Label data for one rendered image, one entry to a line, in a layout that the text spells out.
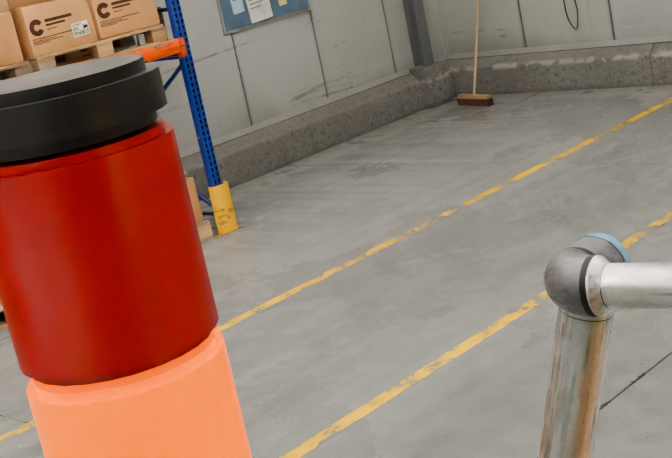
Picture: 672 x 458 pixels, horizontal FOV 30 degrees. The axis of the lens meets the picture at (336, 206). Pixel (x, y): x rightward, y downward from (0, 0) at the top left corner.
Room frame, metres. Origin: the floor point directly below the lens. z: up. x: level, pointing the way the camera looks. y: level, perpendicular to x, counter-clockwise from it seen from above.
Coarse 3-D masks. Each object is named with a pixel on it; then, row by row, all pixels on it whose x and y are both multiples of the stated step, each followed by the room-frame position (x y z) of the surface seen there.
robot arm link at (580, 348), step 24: (600, 240) 2.37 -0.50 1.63; (576, 336) 2.35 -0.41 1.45; (600, 336) 2.34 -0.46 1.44; (552, 360) 2.40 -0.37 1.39; (576, 360) 2.35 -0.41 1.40; (600, 360) 2.36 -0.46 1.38; (552, 384) 2.39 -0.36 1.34; (576, 384) 2.35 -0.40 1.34; (600, 384) 2.37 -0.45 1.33; (552, 408) 2.39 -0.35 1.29; (576, 408) 2.36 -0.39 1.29; (552, 432) 2.39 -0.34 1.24; (576, 432) 2.37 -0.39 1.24; (552, 456) 2.39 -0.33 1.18; (576, 456) 2.37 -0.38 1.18
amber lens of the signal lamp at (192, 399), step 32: (192, 352) 0.29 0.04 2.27; (224, 352) 0.29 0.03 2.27; (32, 384) 0.30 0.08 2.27; (96, 384) 0.28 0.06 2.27; (128, 384) 0.27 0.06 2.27; (160, 384) 0.28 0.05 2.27; (192, 384) 0.28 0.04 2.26; (224, 384) 0.29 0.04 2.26; (64, 416) 0.28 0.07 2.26; (96, 416) 0.27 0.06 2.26; (128, 416) 0.27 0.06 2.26; (160, 416) 0.27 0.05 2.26; (192, 416) 0.28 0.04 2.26; (224, 416) 0.29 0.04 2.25; (64, 448) 0.28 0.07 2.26; (96, 448) 0.27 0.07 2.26; (128, 448) 0.27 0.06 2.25; (160, 448) 0.27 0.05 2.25; (192, 448) 0.28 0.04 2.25; (224, 448) 0.28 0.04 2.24
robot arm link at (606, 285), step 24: (552, 264) 2.28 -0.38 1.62; (576, 264) 2.22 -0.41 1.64; (600, 264) 2.21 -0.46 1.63; (624, 264) 2.19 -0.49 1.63; (648, 264) 2.16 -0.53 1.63; (552, 288) 2.25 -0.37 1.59; (576, 288) 2.19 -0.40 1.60; (600, 288) 2.18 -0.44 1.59; (624, 288) 2.15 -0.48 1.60; (648, 288) 2.12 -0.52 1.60; (576, 312) 2.21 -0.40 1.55; (600, 312) 2.19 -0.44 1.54
